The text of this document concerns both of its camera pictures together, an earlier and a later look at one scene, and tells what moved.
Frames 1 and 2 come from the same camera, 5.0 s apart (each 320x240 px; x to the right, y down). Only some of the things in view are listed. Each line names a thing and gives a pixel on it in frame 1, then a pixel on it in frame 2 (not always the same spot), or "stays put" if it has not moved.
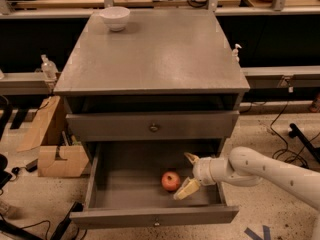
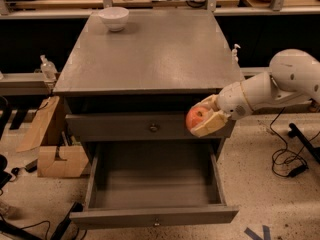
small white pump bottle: [235, 53] stays put
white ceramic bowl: [115, 17] stays put
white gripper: [201, 170] -> [232, 101]
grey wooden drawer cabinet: [167, 77] stays put
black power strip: [62, 227] stays put
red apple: [170, 180] -> [197, 115]
